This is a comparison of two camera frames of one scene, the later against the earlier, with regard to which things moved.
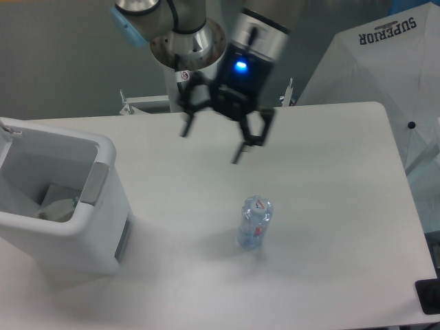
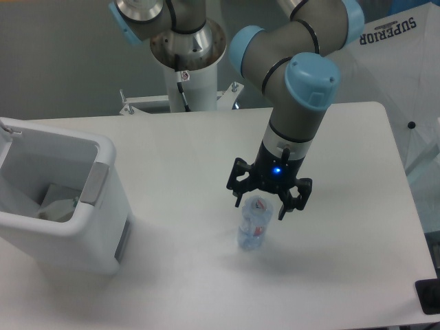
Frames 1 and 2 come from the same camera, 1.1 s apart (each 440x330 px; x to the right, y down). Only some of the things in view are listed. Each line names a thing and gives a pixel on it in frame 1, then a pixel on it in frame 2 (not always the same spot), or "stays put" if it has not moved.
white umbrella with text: [394, 60] stays put
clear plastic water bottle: [257, 212] stays put
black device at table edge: [428, 293] stays put
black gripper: [235, 93] to [274, 170]
